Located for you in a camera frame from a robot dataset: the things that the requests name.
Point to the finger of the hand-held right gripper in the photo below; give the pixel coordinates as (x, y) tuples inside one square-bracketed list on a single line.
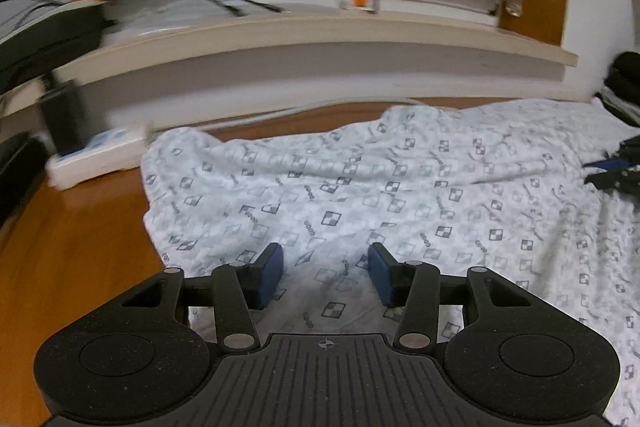
[(607, 166), (627, 149)]

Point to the beige windowsill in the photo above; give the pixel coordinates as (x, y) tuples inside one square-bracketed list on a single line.
[(300, 37)]

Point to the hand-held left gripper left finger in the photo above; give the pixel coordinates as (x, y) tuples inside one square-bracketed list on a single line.
[(270, 277)]

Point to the black power adapter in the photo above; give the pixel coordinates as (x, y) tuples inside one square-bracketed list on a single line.
[(67, 117)]

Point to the black box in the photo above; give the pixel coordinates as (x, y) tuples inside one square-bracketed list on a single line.
[(45, 37)]

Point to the black flat object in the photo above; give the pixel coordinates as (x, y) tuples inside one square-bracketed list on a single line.
[(17, 172)]

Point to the white power strip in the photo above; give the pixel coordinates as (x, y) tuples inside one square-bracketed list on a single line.
[(100, 152)]

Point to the grey folded garment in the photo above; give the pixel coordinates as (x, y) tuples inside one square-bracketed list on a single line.
[(620, 102)]

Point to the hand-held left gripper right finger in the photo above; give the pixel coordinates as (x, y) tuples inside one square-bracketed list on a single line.
[(380, 279)]

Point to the white checker-print garment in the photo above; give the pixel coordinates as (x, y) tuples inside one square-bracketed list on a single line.
[(400, 187)]

